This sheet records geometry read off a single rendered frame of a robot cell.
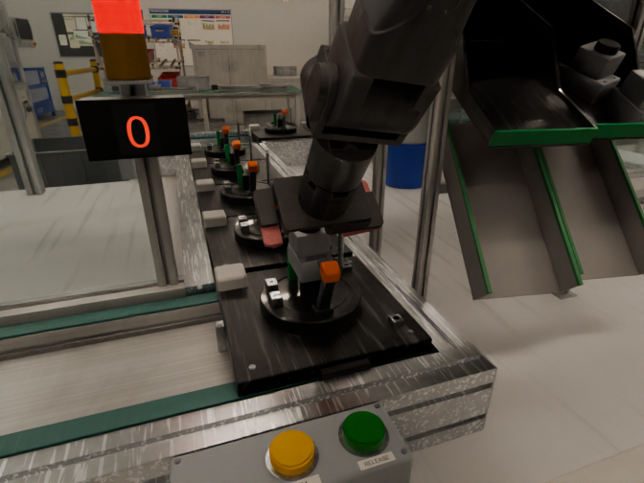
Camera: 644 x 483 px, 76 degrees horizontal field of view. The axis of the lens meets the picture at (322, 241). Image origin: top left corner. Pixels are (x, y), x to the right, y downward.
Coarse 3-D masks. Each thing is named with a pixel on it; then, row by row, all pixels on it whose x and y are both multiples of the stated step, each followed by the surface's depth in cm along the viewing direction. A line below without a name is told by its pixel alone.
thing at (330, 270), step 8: (320, 264) 47; (328, 264) 47; (336, 264) 47; (320, 272) 47; (328, 272) 46; (336, 272) 46; (328, 280) 47; (336, 280) 47; (320, 288) 49; (328, 288) 49; (320, 296) 50; (328, 296) 50; (320, 304) 51; (328, 304) 51
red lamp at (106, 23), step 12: (96, 0) 45; (108, 0) 45; (120, 0) 45; (132, 0) 46; (96, 12) 45; (108, 12) 45; (120, 12) 45; (132, 12) 46; (96, 24) 46; (108, 24) 45; (120, 24) 46; (132, 24) 46
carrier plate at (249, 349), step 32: (256, 288) 61; (384, 288) 61; (224, 320) 54; (256, 320) 54; (384, 320) 54; (256, 352) 49; (288, 352) 49; (320, 352) 49; (352, 352) 49; (384, 352) 49; (416, 352) 51; (256, 384) 45; (288, 384) 46
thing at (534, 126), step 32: (480, 0) 63; (512, 0) 63; (480, 32) 66; (512, 32) 63; (544, 32) 56; (480, 64) 62; (512, 64) 63; (544, 64) 57; (480, 96) 56; (512, 96) 57; (544, 96) 57; (480, 128) 50; (512, 128) 51; (544, 128) 48; (576, 128) 48
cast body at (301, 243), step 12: (288, 240) 55; (300, 240) 51; (312, 240) 51; (324, 240) 52; (288, 252) 56; (300, 252) 52; (312, 252) 52; (324, 252) 53; (300, 264) 51; (312, 264) 51; (300, 276) 52; (312, 276) 52
